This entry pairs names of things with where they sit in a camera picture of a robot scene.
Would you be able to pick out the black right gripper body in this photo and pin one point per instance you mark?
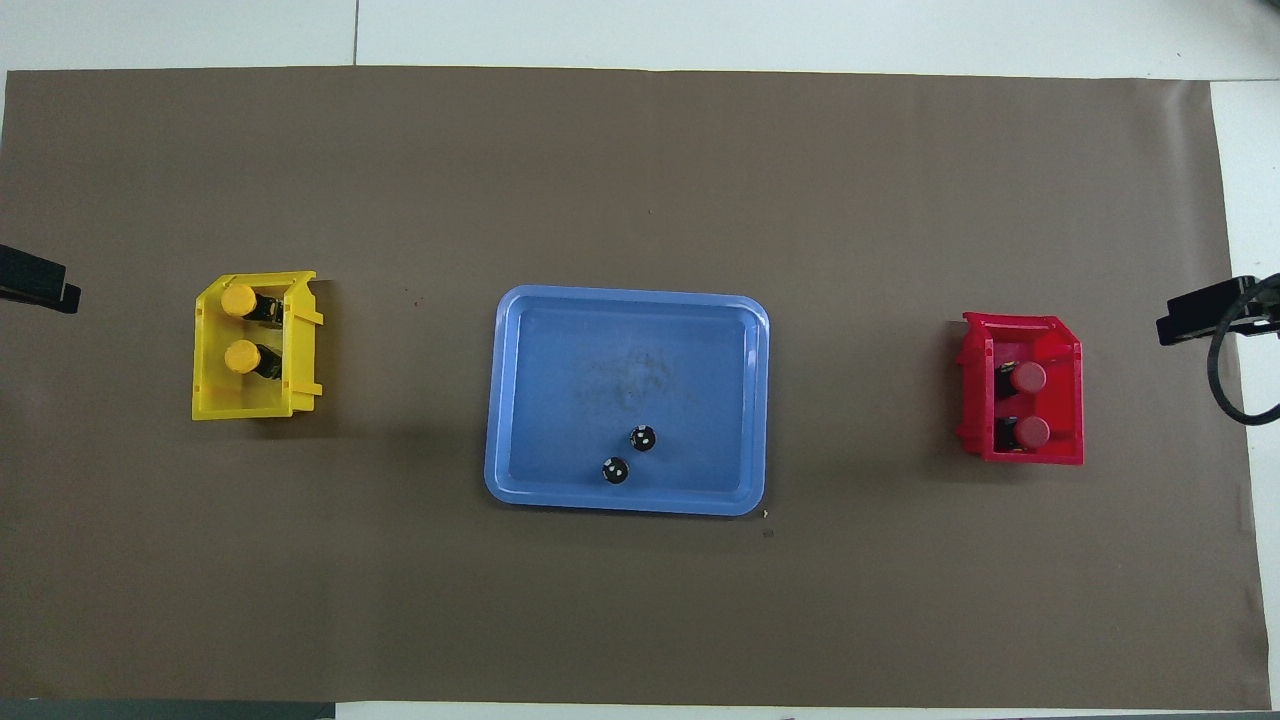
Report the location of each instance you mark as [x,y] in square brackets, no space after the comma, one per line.
[1266,314]

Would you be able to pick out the red push button switch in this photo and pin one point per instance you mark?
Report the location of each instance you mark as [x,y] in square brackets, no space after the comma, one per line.
[1033,432]
[1028,377]

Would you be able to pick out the yellow push button switch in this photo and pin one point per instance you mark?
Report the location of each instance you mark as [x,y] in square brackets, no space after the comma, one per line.
[239,300]
[241,357]

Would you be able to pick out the blue plastic tray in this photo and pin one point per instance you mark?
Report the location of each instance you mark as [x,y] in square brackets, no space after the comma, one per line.
[560,400]

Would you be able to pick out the red plastic parts bin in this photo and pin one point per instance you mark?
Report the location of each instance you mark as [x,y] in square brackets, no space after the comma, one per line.
[1065,440]

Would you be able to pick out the yellow plastic parts bin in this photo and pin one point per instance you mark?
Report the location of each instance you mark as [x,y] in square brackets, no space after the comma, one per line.
[215,395]

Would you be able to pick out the black cylindrical capacitor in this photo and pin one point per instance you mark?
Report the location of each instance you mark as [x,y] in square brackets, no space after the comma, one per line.
[643,438]
[615,470]

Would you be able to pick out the brown paper table mat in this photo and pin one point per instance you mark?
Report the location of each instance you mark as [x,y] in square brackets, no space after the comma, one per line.
[640,200]

